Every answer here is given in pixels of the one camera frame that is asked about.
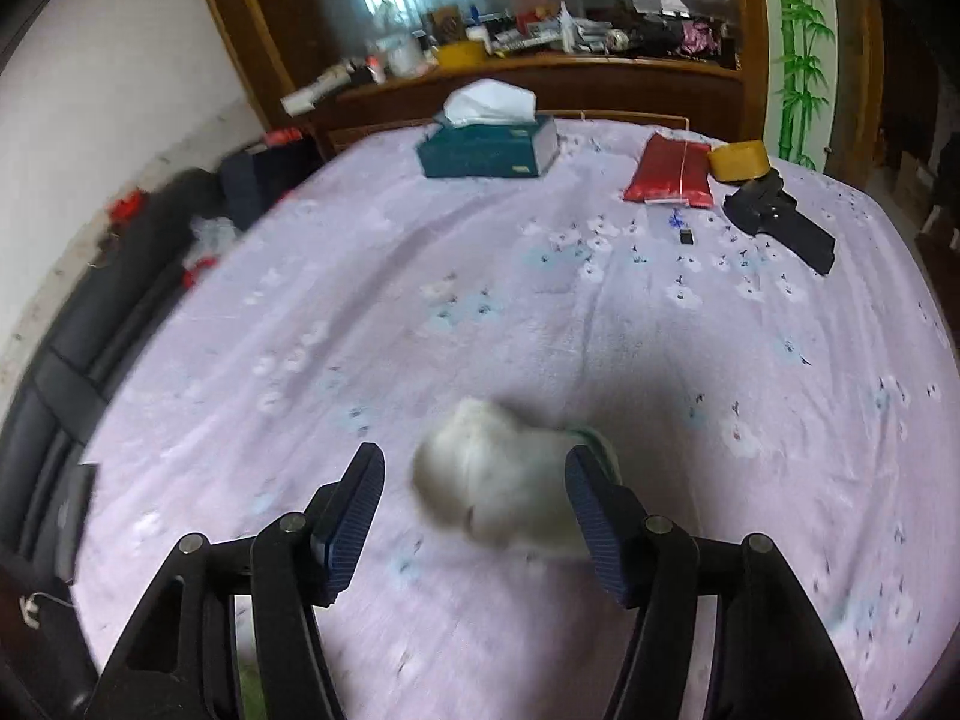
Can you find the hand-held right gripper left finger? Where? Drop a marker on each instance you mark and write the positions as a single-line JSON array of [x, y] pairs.
[[352, 510]]

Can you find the purple floral tablecloth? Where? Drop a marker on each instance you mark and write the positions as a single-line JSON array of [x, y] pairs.
[[525, 315]]

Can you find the green bamboo wall sticker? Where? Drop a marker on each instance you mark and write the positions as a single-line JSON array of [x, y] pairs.
[[799, 52]]

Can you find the white cloth with green edge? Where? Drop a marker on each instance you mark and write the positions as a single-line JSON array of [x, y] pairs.
[[495, 480]]

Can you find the wooden cabinet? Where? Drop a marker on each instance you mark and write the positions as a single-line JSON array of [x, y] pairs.
[[600, 86]]

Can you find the red flat packet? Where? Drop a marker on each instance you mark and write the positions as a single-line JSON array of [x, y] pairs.
[[667, 169]]

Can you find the black plastic device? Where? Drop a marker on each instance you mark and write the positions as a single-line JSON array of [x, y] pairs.
[[780, 221]]

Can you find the yellow tin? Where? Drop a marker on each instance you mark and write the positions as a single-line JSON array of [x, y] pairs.
[[457, 54]]

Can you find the dark blue box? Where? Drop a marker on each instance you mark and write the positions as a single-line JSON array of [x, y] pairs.
[[259, 169]]

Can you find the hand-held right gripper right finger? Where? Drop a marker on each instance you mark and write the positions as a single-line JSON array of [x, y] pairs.
[[596, 525]]

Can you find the dark green tissue box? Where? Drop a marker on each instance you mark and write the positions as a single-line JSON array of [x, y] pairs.
[[487, 150]]

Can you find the black leather sofa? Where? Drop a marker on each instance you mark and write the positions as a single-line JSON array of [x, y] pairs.
[[67, 390]]

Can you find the yellow tape roll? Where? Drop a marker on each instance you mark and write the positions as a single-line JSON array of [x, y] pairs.
[[739, 163]]

